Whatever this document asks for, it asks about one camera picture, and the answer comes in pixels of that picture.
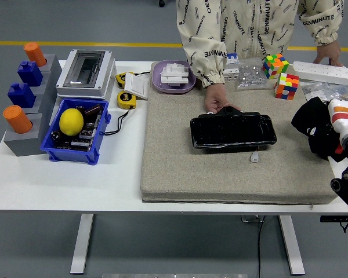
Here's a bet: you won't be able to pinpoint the clear bag of nuts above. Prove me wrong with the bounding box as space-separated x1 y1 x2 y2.
234 57 275 92

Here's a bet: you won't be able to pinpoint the black cable under table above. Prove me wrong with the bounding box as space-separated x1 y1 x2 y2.
256 215 266 278

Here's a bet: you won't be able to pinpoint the white wall switch plate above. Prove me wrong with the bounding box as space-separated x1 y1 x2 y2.
124 72 150 101

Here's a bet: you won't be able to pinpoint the purple dish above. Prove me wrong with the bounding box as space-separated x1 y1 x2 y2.
150 60 197 94

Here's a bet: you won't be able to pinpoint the white switch parts stack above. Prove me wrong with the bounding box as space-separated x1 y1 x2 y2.
161 63 191 87

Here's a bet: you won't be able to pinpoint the white power strip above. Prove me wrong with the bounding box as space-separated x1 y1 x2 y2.
292 60 348 86

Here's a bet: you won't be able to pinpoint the colourful puzzle cube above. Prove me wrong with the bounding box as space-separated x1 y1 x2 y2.
274 72 300 101
262 53 290 81

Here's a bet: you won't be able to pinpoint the yellow lemon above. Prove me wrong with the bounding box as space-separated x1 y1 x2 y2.
59 108 85 137

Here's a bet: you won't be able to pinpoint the blue plastic bin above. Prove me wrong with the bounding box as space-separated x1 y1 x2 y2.
39 97 112 166

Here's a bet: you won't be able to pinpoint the grey electrical enclosure box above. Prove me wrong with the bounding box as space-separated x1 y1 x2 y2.
55 49 117 101

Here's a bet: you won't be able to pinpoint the person's left hand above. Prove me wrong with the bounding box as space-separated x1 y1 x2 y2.
312 39 343 68

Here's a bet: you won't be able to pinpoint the person's right hand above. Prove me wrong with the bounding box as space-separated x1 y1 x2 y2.
204 83 233 112

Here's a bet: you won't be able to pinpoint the person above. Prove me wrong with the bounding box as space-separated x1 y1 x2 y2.
176 0 345 113

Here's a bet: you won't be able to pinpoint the white table leg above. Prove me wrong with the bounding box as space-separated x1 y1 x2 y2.
278 215 306 276
70 213 95 275

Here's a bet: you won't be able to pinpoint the blue block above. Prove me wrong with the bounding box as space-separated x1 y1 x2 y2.
17 60 44 87
7 82 37 108

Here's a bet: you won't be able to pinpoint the grey stepped block holder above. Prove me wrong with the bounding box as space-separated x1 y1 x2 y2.
3 53 63 157

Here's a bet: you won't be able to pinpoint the black rag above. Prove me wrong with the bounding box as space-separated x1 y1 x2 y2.
291 96 348 163

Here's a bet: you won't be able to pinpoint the yellow tape measure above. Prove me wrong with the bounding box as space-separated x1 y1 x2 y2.
117 90 137 110
115 71 134 89

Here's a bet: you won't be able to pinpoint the black table control box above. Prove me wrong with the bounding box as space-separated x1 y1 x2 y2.
320 215 348 223

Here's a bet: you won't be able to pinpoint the metal bracket under table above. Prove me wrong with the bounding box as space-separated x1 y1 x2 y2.
240 214 264 224

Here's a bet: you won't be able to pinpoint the black glossy panel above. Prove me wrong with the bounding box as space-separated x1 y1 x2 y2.
190 105 278 153

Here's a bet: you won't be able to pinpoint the clear bags of small parts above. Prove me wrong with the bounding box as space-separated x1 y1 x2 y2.
301 81 348 103

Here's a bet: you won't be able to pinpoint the grey-brown mat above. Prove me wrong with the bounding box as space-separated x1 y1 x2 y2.
140 61 339 206

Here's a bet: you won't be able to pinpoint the white blue circuit breaker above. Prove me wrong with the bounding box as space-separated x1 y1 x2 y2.
223 53 241 83

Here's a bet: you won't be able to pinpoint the orange cylinder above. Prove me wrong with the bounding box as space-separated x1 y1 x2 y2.
2 105 34 134
23 42 48 67

